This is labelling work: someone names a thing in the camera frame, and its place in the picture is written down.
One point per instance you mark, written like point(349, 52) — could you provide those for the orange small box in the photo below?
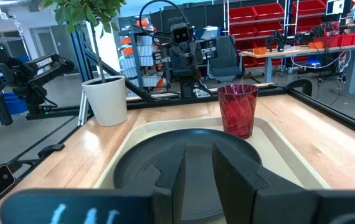
point(259, 50)

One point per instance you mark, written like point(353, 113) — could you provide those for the black table frame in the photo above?
point(165, 100)

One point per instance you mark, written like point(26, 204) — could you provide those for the green plant white pot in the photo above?
point(106, 102)

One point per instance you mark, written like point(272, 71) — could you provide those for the beige plastic tray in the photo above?
point(277, 155)

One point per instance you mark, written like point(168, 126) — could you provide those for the small black robot arm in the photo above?
point(277, 40)

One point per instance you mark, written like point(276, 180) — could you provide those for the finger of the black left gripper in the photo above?
point(194, 56)
point(177, 57)

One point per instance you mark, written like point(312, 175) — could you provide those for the red faceted cup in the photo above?
point(236, 115)

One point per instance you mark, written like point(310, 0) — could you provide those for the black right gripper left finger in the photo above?
point(171, 174)

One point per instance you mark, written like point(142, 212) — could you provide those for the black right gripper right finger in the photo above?
point(243, 193)

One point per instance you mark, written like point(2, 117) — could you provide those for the black frame bracket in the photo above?
point(51, 149)

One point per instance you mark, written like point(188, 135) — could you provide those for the shelf with white bins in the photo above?
point(143, 56)

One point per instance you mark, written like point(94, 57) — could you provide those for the blue storage bin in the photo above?
point(12, 105)

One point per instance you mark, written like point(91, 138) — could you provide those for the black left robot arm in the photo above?
point(185, 79)

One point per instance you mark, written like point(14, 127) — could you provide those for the shelving with red bins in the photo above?
point(258, 18)

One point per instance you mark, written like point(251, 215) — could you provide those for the wooden desk grey legs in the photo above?
point(305, 49)

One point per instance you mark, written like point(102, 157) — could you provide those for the red storage bin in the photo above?
point(345, 40)

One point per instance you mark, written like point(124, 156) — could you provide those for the dark grey office chair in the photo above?
point(225, 59)

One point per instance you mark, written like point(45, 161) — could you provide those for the black round plate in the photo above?
point(140, 168)

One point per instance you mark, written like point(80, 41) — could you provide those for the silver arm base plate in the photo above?
point(201, 93)

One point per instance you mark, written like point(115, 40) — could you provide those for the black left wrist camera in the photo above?
point(180, 34)

